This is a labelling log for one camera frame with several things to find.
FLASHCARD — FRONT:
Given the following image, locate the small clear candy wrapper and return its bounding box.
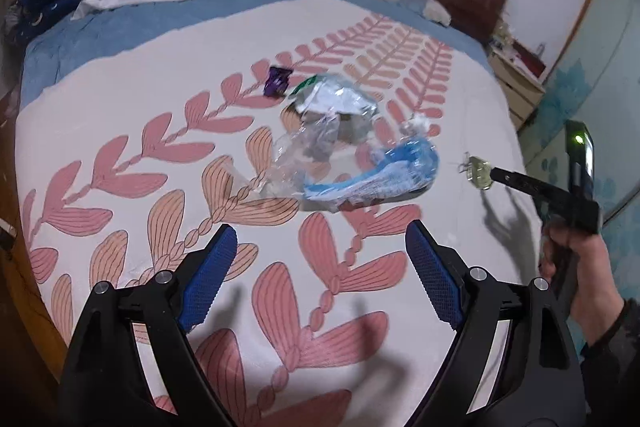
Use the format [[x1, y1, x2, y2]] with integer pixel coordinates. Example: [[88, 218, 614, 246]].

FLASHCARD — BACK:
[[458, 153, 494, 191]]

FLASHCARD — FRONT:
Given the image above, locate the blue white plastic wrapper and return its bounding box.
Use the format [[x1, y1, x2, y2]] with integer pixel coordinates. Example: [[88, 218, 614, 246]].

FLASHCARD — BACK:
[[303, 136, 439, 207]]

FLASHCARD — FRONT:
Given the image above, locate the silver green foil bag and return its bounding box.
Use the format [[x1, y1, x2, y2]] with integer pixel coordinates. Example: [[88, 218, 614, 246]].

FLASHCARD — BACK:
[[288, 74, 378, 124]]

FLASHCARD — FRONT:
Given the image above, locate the clear plastic bag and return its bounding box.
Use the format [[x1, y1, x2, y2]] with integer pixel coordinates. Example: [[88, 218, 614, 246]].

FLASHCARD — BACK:
[[257, 110, 376, 200]]

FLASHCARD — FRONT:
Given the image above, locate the person's right hand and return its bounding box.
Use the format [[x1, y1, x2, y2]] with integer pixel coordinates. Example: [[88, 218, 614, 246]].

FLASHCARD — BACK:
[[539, 220, 625, 346]]

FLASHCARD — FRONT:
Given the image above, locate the cream bedside drawer cabinet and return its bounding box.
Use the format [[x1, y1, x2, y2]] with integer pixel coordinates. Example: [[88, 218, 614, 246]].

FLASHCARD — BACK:
[[488, 49, 546, 130]]

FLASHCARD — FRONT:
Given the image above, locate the red box on nightstand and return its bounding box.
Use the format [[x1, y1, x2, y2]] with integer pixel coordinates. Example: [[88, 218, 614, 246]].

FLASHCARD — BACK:
[[512, 40, 546, 79]]

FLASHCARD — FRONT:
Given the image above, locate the blue floral sliding door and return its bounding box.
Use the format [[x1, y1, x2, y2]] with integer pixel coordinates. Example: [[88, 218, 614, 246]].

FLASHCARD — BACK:
[[520, 0, 640, 298]]

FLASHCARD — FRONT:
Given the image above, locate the white pink leaf blanket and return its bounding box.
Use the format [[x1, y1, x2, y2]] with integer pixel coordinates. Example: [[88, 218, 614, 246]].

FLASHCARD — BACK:
[[15, 0, 539, 426]]

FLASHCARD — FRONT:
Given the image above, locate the purple candy wrapper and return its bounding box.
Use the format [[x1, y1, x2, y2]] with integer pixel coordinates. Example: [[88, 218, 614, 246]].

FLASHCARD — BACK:
[[264, 66, 293, 98]]

